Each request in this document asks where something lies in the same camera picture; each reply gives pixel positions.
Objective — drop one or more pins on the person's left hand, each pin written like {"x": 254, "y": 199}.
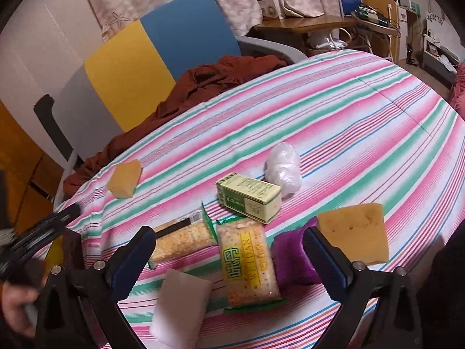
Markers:
{"x": 16, "y": 309}

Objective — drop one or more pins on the wooden wardrobe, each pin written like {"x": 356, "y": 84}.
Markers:
{"x": 18, "y": 160}

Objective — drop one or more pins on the large yellow sponge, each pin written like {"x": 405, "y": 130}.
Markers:
{"x": 354, "y": 232}

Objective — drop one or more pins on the grey yellow blue chair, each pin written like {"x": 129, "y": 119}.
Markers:
{"x": 130, "y": 76}

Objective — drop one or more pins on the light wooden chair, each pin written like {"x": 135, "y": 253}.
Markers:
{"x": 377, "y": 7}

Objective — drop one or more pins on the small cream green carton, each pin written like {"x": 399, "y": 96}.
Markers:
{"x": 250, "y": 198}

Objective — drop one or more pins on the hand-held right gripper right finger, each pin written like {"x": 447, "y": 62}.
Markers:
{"x": 328, "y": 265}

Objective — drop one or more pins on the red-brown cloth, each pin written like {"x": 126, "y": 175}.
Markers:
{"x": 203, "y": 80}

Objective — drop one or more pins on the white plastic bag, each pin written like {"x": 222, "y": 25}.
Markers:
{"x": 283, "y": 171}

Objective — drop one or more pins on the pink fluffy cloth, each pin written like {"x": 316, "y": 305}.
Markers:
{"x": 459, "y": 94}

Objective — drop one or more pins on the wooden desk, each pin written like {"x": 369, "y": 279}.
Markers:
{"x": 301, "y": 25}

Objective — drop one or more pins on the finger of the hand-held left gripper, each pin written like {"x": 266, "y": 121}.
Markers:
{"x": 54, "y": 221}

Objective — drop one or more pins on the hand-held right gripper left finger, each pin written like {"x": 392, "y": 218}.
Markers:
{"x": 130, "y": 265}

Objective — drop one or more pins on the white foam block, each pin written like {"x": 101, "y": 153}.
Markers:
{"x": 178, "y": 305}

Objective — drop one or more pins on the purple snack packet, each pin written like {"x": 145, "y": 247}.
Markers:
{"x": 290, "y": 258}

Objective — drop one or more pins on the blue folding chair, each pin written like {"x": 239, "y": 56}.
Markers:
{"x": 349, "y": 0}

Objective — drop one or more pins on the grey printer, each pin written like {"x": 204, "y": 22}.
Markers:
{"x": 439, "y": 56}

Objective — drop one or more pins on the green-edged cracker packet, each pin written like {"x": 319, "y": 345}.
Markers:
{"x": 181, "y": 243}
{"x": 247, "y": 261}

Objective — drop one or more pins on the small yellow sponge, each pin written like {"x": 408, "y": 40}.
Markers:
{"x": 125, "y": 178}

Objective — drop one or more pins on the white cardboard box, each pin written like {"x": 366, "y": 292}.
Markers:
{"x": 270, "y": 4}

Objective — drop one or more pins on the gold tin box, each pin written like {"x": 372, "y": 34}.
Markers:
{"x": 74, "y": 247}

